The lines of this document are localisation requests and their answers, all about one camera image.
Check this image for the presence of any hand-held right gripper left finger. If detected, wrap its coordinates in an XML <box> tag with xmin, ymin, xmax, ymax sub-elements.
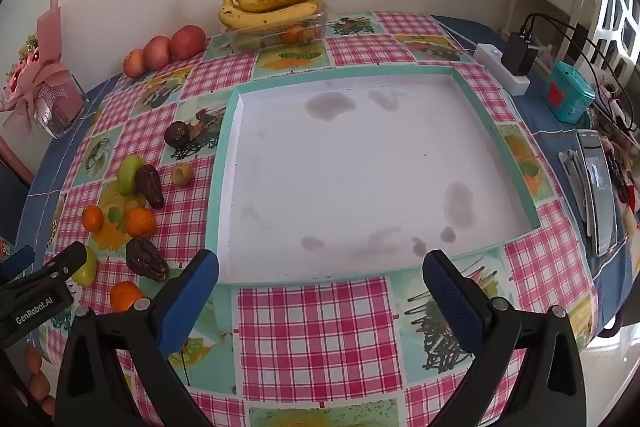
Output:
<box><xmin>55</xmin><ymin>249</ymin><xmax>221</xmax><ymax>427</ymax></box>

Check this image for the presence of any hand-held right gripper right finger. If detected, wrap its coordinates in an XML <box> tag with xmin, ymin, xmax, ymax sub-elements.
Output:
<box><xmin>422</xmin><ymin>249</ymin><xmax>587</xmax><ymax>427</ymax></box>

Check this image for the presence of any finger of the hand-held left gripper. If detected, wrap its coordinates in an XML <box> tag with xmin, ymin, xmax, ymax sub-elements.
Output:
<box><xmin>0</xmin><ymin>246</ymin><xmax>36</xmax><ymax>283</ymax></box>
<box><xmin>44</xmin><ymin>241</ymin><xmax>88</xmax><ymax>283</ymax></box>

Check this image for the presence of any green apple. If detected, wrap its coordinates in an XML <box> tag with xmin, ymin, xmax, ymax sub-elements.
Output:
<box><xmin>117</xmin><ymin>155</ymin><xmax>146</xmax><ymax>196</ymax></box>
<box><xmin>71</xmin><ymin>247</ymin><xmax>98</xmax><ymax>286</ymax></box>

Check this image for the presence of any dark brown avocado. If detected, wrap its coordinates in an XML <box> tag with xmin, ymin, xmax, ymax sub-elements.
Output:
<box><xmin>135</xmin><ymin>164</ymin><xmax>166</xmax><ymax>210</ymax></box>
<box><xmin>125</xmin><ymin>237</ymin><xmax>170</xmax><ymax>283</ymax></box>

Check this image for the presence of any orange with stem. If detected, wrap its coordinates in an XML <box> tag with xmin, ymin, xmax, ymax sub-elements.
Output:
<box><xmin>125</xmin><ymin>207</ymin><xmax>157</xmax><ymax>239</ymax></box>

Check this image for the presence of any dark wrinkled passion fruit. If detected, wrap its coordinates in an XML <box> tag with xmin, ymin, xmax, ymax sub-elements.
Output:
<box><xmin>164</xmin><ymin>121</ymin><xmax>193</xmax><ymax>148</ymax></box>

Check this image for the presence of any white tray with teal rim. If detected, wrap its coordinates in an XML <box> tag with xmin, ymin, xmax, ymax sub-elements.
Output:
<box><xmin>206</xmin><ymin>61</ymin><xmax>543</xmax><ymax>285</ymax></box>

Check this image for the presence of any person's left hand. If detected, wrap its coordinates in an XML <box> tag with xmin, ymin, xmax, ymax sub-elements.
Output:
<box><xmin>24</xmin><ymin>349</ymin><xmax>57</xmax><ymax>417</ymax></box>

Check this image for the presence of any pink checked printed tablecloth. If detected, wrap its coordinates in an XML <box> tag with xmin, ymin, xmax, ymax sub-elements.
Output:
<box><xmin>45</xmin><ymin>11</ymin><xmax>601</xmax><ymax>427</ymax></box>

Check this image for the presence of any grey phone stand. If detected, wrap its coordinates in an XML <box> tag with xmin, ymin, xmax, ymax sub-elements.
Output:
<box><xmin>557</xmin><ymin>148</ymin><xmax>593</xmax><ymax>238</ymax></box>

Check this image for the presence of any black smartphone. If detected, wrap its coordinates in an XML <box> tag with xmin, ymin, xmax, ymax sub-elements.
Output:
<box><xmin>576</xmin><ymin>130</ymin><xmax>618</xmax><ymax>256</ymax></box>

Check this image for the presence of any pink wrapped flower bouquet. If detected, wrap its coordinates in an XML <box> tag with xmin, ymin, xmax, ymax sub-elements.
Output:
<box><xmin>0</xmin><ymin>0</ymin><xmax>68</xmax><ymax>128</ymax></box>

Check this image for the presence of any red apple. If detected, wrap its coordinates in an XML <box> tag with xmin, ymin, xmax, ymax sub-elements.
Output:
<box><xmin>171</xmin><ymin>25</ymin><xmax>206</xmax><ymax>60</ymax></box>
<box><xmin>144</xmin><ymin>36</ymin><xmax>172</xmax><ymax>70</ymax></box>
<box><xmin>123</xmin><ymin>49</ymin><xmax>148</xmax><ymax>78</ymax></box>

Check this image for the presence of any assorted small clutter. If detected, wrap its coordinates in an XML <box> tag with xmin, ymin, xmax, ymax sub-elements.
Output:
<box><xmin>590</xmin><ymin>97</ymin><xmax>640</xmax><ymax>228</ymax></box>

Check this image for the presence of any teal box with red label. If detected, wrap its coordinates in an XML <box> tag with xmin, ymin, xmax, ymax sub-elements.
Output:
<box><xmin>544</xmin><ymin>61</ymin><xmax>596</xmax><ymax>124</ymax></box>

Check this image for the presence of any white power strip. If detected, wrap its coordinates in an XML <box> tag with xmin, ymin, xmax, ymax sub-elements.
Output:
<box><xmin>474</xmin><ymin>43</ymin><xmax>531</xmax><ymax>95</ymax></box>

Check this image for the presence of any black charger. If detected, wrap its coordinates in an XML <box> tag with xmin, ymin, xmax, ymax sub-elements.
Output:
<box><xmin>501</xmin><ymin>32</ymin><xmax>540</xmax><ymax>78</ymax></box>

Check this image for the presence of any clear plastic container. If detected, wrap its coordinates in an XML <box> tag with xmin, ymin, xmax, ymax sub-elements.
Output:
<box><xmin>230</xmin><ymin>9</ymin><xmax>328</xmax><ymax>52</ymax></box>

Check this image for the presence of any black cable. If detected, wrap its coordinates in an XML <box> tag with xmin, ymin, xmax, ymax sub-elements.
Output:
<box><xmin>520</xmin><ymin>12</ymin><xmax>640</xmax><ymax>132</ymax></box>

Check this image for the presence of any white lattice frame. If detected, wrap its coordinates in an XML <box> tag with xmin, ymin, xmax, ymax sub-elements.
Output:
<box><xmin>590</xmin><ymin>0</ymin><xmax>640</xmax><ymax>82</ymax></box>

